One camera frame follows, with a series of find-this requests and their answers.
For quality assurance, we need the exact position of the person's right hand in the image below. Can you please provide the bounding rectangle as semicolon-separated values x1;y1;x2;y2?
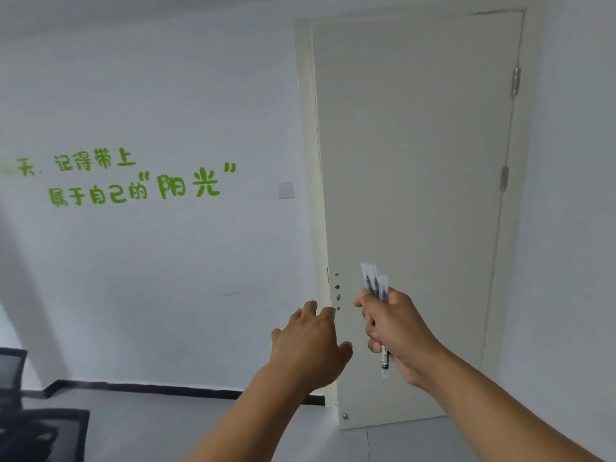
354;287;449;390

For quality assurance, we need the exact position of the person's left hand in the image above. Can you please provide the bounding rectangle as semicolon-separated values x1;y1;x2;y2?
267;300;354;398

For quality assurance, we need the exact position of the black pen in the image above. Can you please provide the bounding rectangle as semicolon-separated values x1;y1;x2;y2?
360;262;381;300
376;275;394;380

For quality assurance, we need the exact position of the person's right forearm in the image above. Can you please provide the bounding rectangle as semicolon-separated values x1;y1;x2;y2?
415;344;607;462

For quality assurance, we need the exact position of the person's left forearm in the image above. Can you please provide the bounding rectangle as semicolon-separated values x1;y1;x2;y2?
180;366;310;462

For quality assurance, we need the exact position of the black baseboard strip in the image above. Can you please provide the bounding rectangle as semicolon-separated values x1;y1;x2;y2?
21;379;326;406

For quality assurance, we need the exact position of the cream white door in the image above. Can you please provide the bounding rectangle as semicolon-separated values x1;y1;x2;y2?
312;12;525;431

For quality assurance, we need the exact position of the black mesh office chair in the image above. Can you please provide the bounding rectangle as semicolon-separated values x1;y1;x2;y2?
0;347;91;462

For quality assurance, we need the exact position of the cream door frame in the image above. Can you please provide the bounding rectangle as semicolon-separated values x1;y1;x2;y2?
295;4;550;410

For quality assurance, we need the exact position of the green wall lettering decal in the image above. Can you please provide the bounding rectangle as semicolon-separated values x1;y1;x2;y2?
0;149;238;208

